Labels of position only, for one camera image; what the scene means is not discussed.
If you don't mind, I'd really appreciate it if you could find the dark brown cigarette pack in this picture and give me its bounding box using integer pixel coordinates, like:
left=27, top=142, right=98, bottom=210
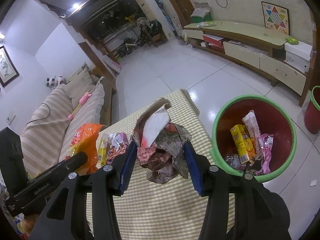
left=225, top=154, right=241, bottom=170

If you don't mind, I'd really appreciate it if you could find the yellow iced tea carton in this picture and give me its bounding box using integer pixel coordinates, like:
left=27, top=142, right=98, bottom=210
left=230, top=125, right=256, bottom=165

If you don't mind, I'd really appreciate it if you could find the pink foil wrapper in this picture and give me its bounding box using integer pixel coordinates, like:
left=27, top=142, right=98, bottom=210
left=255, top=133, right=274, bottom=176

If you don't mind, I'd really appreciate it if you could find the orange chip bag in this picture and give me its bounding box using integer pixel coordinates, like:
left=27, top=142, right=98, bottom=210
left=65, top=123, right=103, bottom=175

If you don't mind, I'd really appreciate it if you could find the brown newspaper ball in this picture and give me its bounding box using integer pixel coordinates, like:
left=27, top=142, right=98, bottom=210
left=132, top=98, right=191, bottom=184

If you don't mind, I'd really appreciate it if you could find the long yellow box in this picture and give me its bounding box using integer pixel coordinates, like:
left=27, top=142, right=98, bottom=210
left=98, top=133, right=108, bottom=166

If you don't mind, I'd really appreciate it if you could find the purple swirl snack bag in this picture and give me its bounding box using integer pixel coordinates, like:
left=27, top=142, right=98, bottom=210
left=106, top=132, right=129, bottom=164

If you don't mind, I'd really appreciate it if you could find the person's hand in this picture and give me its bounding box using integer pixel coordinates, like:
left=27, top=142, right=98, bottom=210
left=20, top=214, right=40, bottom=237

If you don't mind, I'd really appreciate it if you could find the striped beige sofa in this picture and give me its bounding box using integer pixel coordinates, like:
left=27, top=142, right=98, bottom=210
left=21, top=65, right=116, bottom=177

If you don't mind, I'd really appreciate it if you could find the pink toy wand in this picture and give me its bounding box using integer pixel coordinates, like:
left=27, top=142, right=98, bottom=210
left=67, top=92, right=92, bottom=121

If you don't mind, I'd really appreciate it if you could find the large red green-rimmed bin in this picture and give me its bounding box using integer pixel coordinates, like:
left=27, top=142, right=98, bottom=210
left=210, top=95, right=297, bottom=183

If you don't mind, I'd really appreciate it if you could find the plush toy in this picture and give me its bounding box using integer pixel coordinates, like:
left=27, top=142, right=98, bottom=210
left=46, top=76, right=66, bottom=89

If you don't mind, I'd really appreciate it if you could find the small red green-rimmed bin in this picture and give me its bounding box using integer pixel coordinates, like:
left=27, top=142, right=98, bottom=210
left=304, top=86, right=320, bottom=134

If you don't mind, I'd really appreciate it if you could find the beige sofa cushion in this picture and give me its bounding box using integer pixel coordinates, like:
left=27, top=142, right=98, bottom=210
left=63, top=69, right=95, bottom=110

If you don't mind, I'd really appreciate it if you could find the wooden TV cabinet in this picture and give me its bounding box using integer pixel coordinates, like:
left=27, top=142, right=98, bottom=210
left=184, top=21, right=316, bottom=106

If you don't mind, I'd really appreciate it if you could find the white shoe box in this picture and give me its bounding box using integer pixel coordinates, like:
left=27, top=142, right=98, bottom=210
left=284, top=41, right=313, bottom=73

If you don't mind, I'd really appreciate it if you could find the red folder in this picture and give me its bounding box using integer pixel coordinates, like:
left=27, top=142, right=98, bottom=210
left=202, top=34, right=225, bottom=47

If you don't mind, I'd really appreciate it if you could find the small green box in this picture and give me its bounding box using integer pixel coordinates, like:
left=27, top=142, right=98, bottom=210
left=285, top=36, right=299, bottom=45

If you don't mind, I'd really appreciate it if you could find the white balance bike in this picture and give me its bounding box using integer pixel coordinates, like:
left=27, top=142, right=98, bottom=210
left=119, top=43, right=143, bottom=57

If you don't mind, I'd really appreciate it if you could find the chinese checkers board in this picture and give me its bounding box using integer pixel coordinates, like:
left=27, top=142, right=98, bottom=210
left=261, top=1, right=290, bottom=35

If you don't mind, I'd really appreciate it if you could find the green cardboard box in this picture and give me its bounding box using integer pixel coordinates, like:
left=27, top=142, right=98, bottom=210
left=190, top=3, right=212, bottom=23

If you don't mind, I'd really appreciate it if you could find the standing air conditioner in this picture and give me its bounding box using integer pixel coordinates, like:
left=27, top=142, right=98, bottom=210
left=136, top=0, right=175, bottom=40

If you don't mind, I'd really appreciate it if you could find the framed wall picture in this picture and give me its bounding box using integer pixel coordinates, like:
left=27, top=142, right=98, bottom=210
left=0, top=46, right=20, bottom=87

